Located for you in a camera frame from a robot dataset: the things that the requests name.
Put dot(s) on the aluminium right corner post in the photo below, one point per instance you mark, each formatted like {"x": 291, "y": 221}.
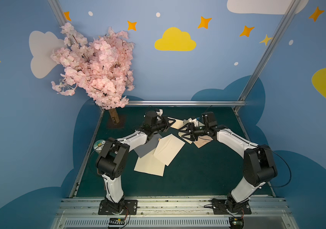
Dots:
{"x": 278, "y": 34}

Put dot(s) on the aluminium back frame rail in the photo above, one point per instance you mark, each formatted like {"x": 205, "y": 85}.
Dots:
{"x": 187, "y": 103}

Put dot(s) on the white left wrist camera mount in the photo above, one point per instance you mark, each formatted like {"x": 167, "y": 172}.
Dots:
{"x": 159, "y": 112}

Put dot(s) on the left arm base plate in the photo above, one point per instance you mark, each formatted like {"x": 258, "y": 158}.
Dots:
{"x": 124, "y": 206}

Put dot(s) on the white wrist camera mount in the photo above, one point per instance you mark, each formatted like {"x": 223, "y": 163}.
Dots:
{"x": 196, "y": 122}
{"x": 159, "y": 112}

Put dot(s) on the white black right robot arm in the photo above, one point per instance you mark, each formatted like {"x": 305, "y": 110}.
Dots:
{"x": 258, "y": 163}

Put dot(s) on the white envelope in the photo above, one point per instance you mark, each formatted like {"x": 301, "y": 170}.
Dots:
{"x": 167, "y": 149}

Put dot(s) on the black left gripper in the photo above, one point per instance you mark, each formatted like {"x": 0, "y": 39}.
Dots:
{"x": 162, "y": 124}

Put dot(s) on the aluminium front rail platform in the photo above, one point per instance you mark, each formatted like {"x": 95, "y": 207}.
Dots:
{"x": 187, "y": 212}

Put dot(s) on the brown artificial tree trunk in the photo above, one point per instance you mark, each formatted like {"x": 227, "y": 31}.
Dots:
{"x": 114, "y": 117}

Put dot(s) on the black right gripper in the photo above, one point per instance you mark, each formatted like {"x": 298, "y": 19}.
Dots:
{"x": 193, "y": 133}

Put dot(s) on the green label plastic jar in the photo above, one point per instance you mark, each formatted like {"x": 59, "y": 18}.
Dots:
{"x": 98, "y": 145}

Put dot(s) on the cream envelope far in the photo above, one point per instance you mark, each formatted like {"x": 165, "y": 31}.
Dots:
{"x": 179, "y": 124}

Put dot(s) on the aluminium left corner post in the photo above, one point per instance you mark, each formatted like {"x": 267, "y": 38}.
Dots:
{"x": 58, "y": 11}

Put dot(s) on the right green circuit board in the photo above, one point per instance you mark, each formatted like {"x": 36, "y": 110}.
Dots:
{"x": 236, "y": 223}

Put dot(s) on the cream paper sheet near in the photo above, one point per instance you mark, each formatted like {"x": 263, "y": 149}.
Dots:
{"x": 149, "y": 164}

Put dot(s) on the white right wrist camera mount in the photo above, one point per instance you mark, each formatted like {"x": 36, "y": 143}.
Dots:
{"x": 196, "y": 122}

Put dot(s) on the pink lined letter paper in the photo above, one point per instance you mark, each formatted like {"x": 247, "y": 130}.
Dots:
{"x": 203, "y": 140}

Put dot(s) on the green circuit board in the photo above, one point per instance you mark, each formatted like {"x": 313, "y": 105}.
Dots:
{"x": 236, "y": 223}
{"x": 118, "y": 223}

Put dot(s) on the pink cherry blossom tree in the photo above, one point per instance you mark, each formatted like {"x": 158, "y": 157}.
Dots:
{"x": 102, "y": 67}

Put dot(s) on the left green circuit board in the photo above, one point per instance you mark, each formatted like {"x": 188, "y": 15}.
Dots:
{"x": 118, "y": 223}

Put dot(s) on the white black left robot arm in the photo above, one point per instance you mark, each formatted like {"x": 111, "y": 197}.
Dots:
{"x": 113, "y": 155}

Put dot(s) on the grey envelope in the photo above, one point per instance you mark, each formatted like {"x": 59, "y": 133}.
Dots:
{"x": 142, "y": 150}

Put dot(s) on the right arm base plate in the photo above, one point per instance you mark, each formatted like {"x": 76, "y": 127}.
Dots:
{"x": 229, "y": 206}

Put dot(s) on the aluminium corner post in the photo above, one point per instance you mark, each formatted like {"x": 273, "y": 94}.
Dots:
{"x": 58, "y": 11}
{"x": 278, "y": 34}

